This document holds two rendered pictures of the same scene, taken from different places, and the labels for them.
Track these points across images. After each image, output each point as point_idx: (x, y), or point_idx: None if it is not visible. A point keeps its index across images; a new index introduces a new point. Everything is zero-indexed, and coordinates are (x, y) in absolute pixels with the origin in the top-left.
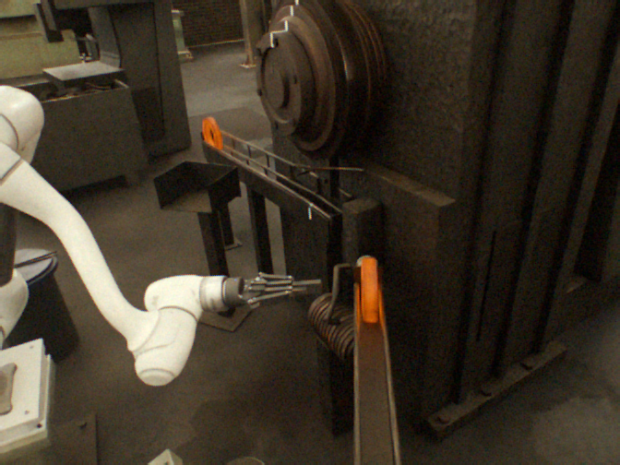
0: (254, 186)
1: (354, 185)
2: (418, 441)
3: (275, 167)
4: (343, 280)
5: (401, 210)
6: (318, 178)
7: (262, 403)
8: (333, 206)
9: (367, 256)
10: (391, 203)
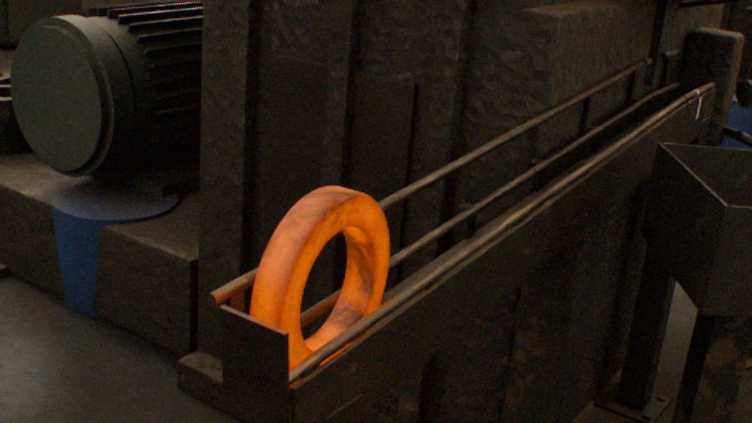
0: (597, 207)
1: (675, 32)
2: (666, 329)
3: (541, 148)
4: (625, 237)
5: (706, 21)
6: (644, 65)
7: None
8: (670, 86)
9: (749, 80)
10: (701, 20)
